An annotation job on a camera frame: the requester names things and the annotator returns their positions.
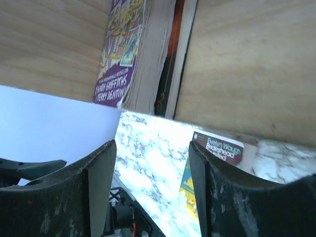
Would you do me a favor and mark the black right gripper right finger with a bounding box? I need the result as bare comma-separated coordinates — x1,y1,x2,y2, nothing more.
189,140,316,237

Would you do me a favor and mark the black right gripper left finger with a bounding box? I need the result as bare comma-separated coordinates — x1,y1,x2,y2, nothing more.
0,140,117,237

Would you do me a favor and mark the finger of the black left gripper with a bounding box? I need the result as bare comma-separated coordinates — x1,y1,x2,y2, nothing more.
0,159,67,180

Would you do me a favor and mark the Brideshead Revisited paperback book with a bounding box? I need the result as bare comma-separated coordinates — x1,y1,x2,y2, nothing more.
178,129,258,227

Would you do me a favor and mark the purple 52-Storey Treehouse book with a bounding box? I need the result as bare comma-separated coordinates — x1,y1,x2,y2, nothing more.
93,0,176,114

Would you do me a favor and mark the dark Three Days book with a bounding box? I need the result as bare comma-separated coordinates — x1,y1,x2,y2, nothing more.
154,0,198,119

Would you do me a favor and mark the wooden bookshelf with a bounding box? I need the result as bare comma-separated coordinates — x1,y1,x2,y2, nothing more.
0,0,316,147

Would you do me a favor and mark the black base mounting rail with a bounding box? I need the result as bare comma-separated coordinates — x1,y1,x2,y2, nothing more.
103,175,165,237

